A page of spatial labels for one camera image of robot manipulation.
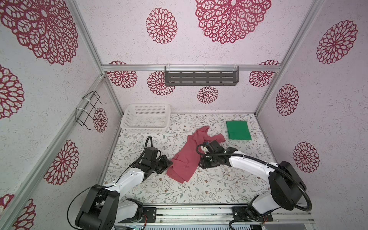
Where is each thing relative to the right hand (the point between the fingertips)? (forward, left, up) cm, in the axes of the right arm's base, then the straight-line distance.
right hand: (201, 162), depth 86 cm
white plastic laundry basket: (+40, +43, -4) cm, 58 cm away
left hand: (-2, +17, 0) cm, 17 cm away
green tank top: (+31, -30, -6) cm, 43 cm away
